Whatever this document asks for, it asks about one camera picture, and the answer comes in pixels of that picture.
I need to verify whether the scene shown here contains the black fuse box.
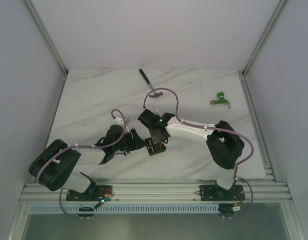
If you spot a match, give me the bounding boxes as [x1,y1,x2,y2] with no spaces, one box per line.
[144,137,166,156]

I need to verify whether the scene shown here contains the green red plastic connector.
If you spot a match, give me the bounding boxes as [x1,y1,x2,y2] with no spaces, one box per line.
[210,92,231,108]

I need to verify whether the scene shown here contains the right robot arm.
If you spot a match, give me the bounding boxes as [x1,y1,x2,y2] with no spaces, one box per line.
[138,108,244,201]

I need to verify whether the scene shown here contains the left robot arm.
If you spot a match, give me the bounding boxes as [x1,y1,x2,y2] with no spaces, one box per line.
[29,124,146,201]

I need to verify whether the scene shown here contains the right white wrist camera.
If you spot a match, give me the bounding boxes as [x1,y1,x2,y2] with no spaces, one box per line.
[145,107,161,116]

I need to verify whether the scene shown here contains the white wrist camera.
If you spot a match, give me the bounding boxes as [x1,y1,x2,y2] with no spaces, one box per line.
[115,117,130,133]
[145,107,161,116]

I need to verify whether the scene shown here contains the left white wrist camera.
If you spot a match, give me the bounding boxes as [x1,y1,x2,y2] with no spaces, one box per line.
[115,117,130,133]

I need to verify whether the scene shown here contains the black handled claw hammer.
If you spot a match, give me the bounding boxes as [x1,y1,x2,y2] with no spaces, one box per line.
[139,69,163,98]

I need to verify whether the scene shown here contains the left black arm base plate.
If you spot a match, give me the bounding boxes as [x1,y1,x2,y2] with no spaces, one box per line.
[66,185,112,202]

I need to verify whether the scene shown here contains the slotted grey cable duct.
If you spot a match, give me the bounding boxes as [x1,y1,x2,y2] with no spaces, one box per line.
[29,203,219,215]

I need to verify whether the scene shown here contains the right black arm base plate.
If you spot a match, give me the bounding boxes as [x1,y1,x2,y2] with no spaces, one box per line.
[197,184,245,202]

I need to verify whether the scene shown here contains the aluminium front rail frame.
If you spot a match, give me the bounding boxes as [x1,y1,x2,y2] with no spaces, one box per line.
[19,179,292,204]

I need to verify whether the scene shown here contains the left aluminium corner post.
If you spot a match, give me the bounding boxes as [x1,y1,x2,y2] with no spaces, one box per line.
[24,0,69,76]

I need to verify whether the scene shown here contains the aluminium corner post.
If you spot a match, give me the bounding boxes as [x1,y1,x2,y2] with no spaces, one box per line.
[242,0,288,78]
[24,0,69,76]

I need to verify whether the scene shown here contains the right aluminium corner post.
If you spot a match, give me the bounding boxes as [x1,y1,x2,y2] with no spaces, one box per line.
[242,0,288,78]

